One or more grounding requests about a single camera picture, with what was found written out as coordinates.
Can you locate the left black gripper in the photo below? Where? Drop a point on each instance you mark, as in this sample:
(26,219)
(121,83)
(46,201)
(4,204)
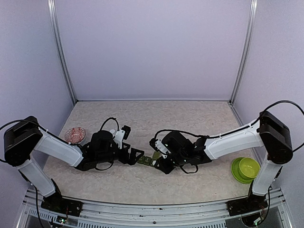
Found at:
(132,160)

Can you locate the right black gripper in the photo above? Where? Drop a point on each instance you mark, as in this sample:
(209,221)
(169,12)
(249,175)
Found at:
(165,167)

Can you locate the green weekly pill organizer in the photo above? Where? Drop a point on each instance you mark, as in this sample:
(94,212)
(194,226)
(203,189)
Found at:
(149,161)

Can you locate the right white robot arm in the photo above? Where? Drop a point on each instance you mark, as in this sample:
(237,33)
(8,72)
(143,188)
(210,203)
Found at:
(267,131)

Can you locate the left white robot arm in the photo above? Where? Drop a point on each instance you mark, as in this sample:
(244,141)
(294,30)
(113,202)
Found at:
(22,137)

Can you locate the red patterned bowl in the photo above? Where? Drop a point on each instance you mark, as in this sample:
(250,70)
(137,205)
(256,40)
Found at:
(75,135)

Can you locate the green plate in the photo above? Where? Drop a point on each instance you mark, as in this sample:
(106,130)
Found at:
(235,171)

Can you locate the green bowl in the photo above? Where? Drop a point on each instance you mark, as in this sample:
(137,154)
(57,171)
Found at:
(248,168)

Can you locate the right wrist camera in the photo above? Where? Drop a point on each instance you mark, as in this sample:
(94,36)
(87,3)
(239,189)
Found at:
(158,146)

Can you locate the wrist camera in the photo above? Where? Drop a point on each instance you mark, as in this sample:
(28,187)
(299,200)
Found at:
(158,146)
(121,134)

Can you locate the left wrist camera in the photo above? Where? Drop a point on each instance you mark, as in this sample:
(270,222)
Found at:
(121,134)

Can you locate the aluminium front rail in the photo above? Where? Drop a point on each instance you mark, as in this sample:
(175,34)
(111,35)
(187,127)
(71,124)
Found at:
(95,214)

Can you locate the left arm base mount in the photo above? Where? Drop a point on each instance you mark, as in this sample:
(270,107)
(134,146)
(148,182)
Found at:
(57,203)

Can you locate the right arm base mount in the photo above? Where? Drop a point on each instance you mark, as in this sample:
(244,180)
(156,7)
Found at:
(247,204)

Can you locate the right aluminium corner post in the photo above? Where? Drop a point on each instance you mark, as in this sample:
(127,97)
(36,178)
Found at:
(245,51)

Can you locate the aluminium corner post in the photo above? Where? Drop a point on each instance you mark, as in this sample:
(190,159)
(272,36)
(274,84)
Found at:
(60,51)
(245,51)

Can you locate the left aluminium corner post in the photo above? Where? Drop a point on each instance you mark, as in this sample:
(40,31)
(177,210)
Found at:
(60,51)

